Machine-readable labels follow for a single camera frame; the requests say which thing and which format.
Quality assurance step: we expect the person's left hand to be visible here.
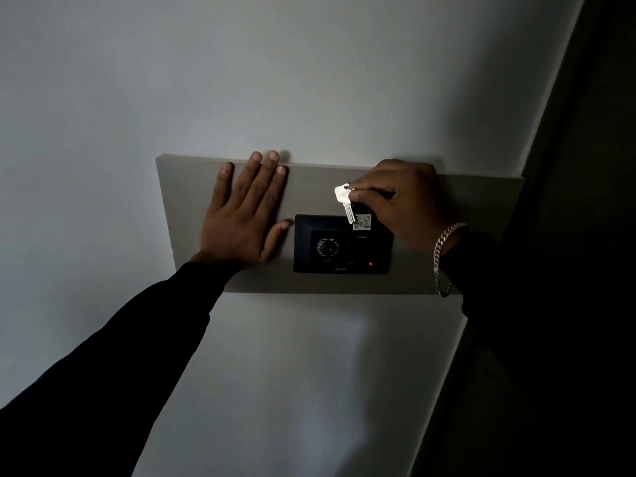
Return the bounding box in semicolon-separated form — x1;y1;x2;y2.
191;151;294;269

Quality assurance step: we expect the person's right hand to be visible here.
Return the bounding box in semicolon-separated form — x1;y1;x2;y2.
347;159;452;255

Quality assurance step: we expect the silver key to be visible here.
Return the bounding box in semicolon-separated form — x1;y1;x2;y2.
335;184;356;225

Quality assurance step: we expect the person's right forearm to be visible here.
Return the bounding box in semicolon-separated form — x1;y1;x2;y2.
440;228;562;353

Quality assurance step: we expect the person's left forearm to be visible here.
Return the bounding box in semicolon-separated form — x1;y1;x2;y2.
0;260;245;477

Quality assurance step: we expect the black wall control unit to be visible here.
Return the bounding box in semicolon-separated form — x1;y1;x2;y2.
292;214;395;275

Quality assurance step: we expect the grey wall mounting panel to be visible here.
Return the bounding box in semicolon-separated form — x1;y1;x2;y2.
155;153;525;297

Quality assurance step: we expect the silver chain bracelet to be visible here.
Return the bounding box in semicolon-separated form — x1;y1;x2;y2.
432;222;469;299

